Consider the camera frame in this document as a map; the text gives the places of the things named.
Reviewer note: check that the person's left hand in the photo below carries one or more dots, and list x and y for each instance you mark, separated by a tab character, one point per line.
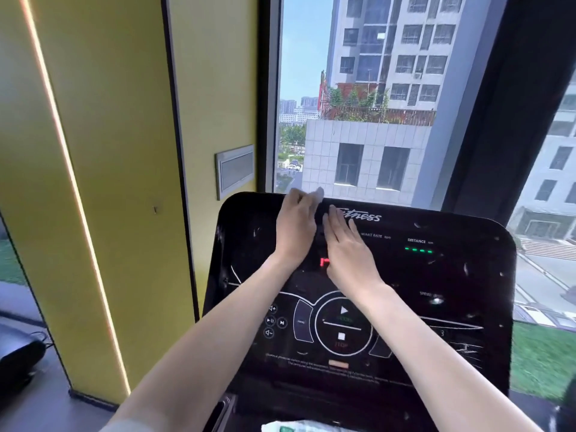
294	229

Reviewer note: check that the person's right hand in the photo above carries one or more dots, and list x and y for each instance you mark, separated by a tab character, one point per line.
351	260

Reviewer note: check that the person's left fingers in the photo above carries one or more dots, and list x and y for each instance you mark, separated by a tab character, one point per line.
302	197

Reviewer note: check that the person's right thumb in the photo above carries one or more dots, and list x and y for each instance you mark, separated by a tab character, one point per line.
326	242

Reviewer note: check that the white wet wipe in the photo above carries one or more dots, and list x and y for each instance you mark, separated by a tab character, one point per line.
318	194

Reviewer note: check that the person's left forearm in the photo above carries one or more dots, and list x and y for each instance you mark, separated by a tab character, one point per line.
216	337

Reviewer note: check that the person's right forearm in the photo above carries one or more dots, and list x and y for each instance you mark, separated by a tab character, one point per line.
427	350

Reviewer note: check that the white tiled low building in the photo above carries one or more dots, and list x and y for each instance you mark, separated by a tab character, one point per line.
360	152

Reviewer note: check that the black treadmill console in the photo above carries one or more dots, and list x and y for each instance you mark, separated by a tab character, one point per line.
450	287

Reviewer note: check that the grey high-rise building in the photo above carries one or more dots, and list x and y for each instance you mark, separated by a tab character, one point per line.
405	44

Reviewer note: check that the white green wipes packet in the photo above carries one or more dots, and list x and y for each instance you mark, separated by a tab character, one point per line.
306	427

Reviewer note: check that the grey treadmill handrail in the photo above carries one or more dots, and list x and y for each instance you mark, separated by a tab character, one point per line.
225	413

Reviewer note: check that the warm light strip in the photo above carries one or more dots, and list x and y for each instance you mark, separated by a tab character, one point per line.
72	188

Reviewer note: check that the dark window mullion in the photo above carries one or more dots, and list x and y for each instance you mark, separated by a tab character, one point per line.
508	94

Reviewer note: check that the pale office building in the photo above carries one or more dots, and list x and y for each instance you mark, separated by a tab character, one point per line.
549	184

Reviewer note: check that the black exercise machine base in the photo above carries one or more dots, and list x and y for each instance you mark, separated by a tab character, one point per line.
15	355

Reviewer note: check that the grey wall access panel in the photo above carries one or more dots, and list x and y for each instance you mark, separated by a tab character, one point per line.
235	171

